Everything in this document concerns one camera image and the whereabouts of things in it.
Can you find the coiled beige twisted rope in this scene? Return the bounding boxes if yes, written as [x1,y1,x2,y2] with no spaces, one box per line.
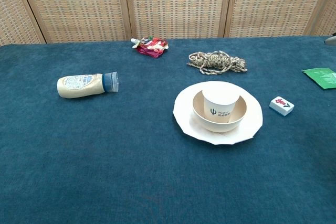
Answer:
[186,50,248,75]

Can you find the beige bowl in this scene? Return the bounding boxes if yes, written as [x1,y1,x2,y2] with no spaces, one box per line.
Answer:
[192,89,248,133]

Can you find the red spout drink pouch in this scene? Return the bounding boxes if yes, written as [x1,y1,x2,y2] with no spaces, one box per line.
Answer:
[131,36,169,59]

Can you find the small white paper cup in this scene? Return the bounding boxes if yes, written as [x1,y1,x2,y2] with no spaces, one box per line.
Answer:
[202,87,240,125]

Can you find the mayonnaise squeeze bottle blue cap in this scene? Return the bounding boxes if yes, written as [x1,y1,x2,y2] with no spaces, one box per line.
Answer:
[57,71,120,99]

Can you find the blue felt tablecloth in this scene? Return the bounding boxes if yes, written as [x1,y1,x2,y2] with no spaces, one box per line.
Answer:
[0,35,336,224]

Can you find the green foil packet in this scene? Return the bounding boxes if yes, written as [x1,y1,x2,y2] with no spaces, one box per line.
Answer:
[301,67,336,90]

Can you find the white mahjong tile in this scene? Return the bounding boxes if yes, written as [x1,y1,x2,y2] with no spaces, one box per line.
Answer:
[269,95,295,117]

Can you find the woven folding screen panel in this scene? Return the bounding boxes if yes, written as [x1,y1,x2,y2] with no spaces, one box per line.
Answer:
[0,0,47,47]
[122,0,234,40]
[15,0,132,44]
[311,0,336,37]
[224,0,328,38]

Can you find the white plate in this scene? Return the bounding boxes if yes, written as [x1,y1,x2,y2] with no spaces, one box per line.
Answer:
[173,81,264,146]

